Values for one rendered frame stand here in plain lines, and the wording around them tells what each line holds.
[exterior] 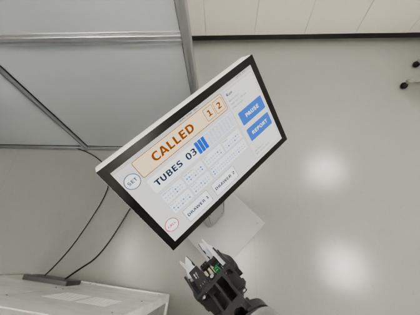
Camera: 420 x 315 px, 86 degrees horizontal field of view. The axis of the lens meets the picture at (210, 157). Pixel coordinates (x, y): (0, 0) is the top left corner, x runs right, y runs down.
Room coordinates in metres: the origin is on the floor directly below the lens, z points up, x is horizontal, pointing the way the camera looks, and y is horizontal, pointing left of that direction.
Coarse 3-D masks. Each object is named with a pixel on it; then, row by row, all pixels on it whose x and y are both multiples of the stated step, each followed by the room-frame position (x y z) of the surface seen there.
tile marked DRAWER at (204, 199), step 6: (204, 192) 0.20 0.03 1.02; (198, 198) 0.19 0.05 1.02; (204, 198) 0.19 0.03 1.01; (210, 198) 0.19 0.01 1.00; (192, 204) 0.17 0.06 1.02; (198, 204) 0.17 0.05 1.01; (204, 204) 0.18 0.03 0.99; (186, 210) 0.16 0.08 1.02; (192, 210) 0.16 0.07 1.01; (198, 210) 0.16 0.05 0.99; (186, 216) 0.14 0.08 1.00; (192, 216) 0.15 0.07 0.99
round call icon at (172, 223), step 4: (172, 216) 0.14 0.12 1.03; (168, 220) 0.13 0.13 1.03; (172, 220) 0.13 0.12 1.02; (176, 220) 0.14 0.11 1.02; (164, 224) 0.12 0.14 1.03; (168, 224) 0.12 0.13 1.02; (172, 224) 0.12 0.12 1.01; (176, 224) 0.12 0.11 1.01; (180, 224) 0.13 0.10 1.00; (164, 228) 0.12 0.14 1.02; (168, 228) 0.12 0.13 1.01; (172, 228) 0.12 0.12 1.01; (176, 228) 0.12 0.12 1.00; (168, 232) 0.11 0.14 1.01
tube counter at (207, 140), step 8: (224, 120) 0.38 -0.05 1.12; (232, 120) 0.38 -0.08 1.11; (216, 128) 0.35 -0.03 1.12; (224, 128) 0.36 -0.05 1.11; (208, 136) 0.33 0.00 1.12; (216, 136) 0.34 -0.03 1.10; (192, 144) 0.31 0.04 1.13; (200, 144) 0.31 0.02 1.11; (208, 144) 0.31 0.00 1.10; (184, 152) 0.29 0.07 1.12; (192, 152) 0.29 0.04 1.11; (200, 152) 0.29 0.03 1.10; (192, 160) 0.27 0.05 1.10
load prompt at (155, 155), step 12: (216, 96) 0.42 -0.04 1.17; (204, 108) 0.39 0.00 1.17; (216, 108) 0.40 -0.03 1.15; (228, 108) 0.40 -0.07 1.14; (192, 120) 0.36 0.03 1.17; (204, 120) 0.36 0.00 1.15; (180, 132) 0.32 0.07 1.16; (192, 132) 0.33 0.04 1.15; (156, 144) 0.29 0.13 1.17; (168, 144) 0.30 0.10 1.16; (180, 144) 0.30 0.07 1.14; (144, 156) 0.26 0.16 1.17; (156, 156) 0.27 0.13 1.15; (168, 156) 0.27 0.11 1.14; (144, 168) 0.24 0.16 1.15
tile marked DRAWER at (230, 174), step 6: (234, 168) 0.27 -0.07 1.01; (222, 174) 0.25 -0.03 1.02; (228, 174) 0.26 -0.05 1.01; (234, 174) 0.26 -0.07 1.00; (216, 180) 0.24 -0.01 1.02; (222, 180) 0.24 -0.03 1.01; (228, 180) 0.24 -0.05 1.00; (216, 186) 0.22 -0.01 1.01; (222, 186) 0.22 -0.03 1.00; (216, 192) 0.21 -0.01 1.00
